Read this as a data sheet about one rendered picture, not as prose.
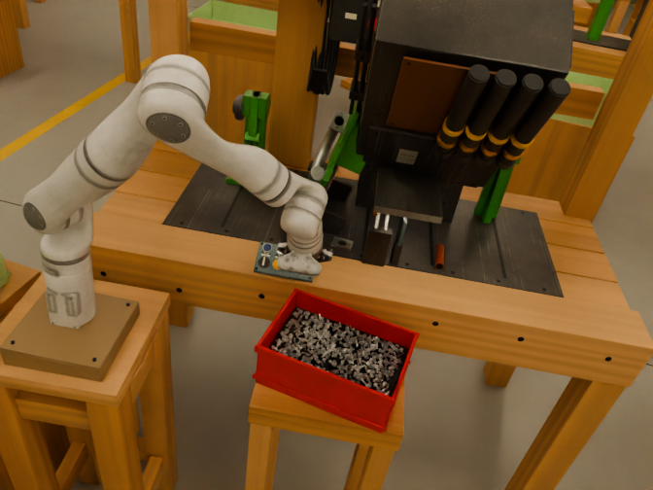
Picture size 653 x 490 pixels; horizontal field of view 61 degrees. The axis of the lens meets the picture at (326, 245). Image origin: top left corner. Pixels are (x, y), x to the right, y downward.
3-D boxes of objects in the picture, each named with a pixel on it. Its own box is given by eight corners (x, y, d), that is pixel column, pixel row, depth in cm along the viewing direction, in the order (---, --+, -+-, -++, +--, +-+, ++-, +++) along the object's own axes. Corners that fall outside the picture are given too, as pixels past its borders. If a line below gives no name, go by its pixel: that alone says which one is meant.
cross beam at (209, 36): (593, 120, 176) (604, 92, 171) (189, 50, 179) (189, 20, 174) (589, 114, 180) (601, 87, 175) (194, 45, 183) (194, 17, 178)
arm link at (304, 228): (313, 261, 110) (326, 221, 113) (314, 234, 96) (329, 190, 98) (279, 250, 111) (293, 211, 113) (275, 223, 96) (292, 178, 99)
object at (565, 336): (630, 388, 146) (657, 349, 137) (72, 284, 150) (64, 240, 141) (614, 349, 157) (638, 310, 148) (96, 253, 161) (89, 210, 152)
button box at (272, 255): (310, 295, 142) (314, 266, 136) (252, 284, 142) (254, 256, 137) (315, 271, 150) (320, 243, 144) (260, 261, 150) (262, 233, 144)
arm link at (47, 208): (69, 140, 87) (115, 122, 94) (7, 205, 104) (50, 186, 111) (105, 191, 88) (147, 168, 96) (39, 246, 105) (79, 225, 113)
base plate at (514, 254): (561, 302, 150) (564, 297, 149) (161, 228, 153) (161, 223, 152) (534, 217, 184) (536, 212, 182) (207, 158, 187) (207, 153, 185)
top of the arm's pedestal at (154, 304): (118, 408, 115) (116, 396, 113) (-33, 381, 115) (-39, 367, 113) (171, 303, 141) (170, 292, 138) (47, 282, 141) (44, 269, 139)
